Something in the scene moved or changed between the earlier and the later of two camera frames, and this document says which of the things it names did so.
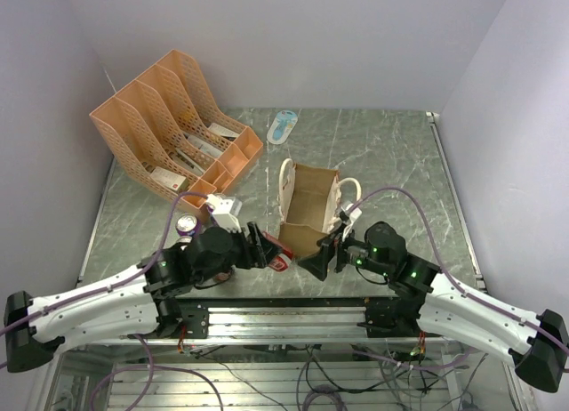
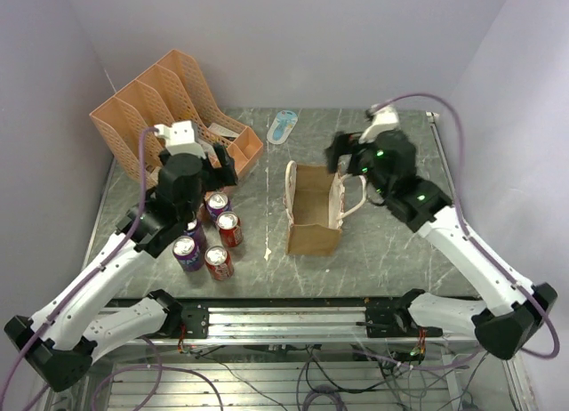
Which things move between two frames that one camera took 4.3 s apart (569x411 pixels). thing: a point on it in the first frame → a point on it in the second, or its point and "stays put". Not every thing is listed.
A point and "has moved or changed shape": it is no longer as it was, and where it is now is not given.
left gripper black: x=265 y=247 → x=225 y=165
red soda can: x=281 y=262 has moved or changed shape
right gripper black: x=330 y=245 → x=341 y=145
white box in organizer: x=223 y=131 stays put
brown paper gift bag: x=308 y=199 has moved or changed shape
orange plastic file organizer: x=165 y=132 stays put
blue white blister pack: x=282 y=126 stays put
